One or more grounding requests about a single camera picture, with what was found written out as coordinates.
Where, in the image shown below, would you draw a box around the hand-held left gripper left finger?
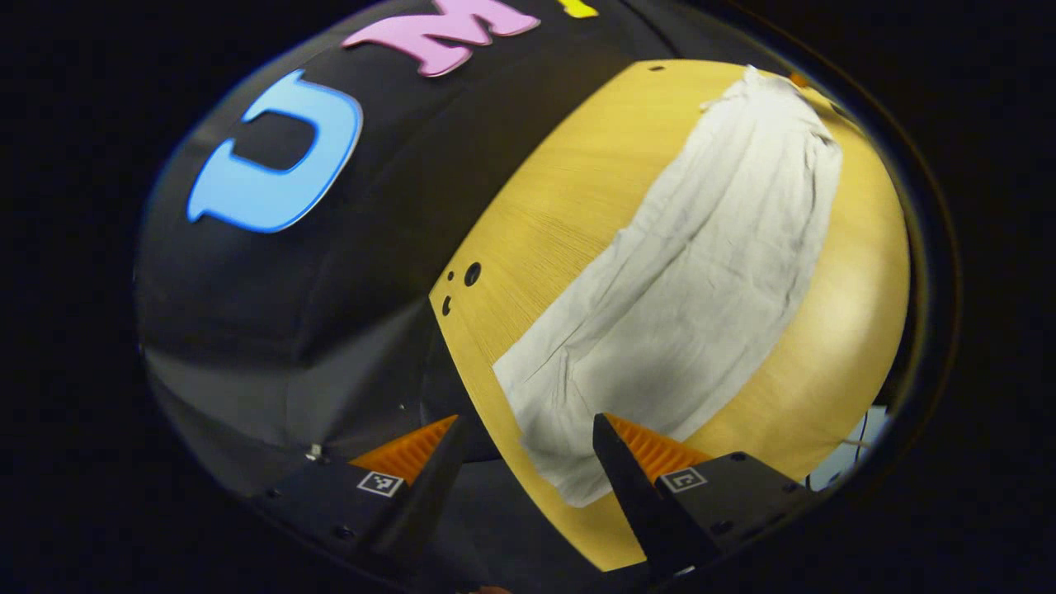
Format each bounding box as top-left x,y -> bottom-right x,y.
247,415 -> 469,582

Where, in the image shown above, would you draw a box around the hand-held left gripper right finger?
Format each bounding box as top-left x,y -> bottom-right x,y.
592,412 -> 818,582

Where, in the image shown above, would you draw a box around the white jeans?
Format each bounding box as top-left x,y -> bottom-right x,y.
493,64 -> 844,508

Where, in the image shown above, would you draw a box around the black backdrop cloth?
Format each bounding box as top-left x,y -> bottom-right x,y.
136,0 -> 793,500

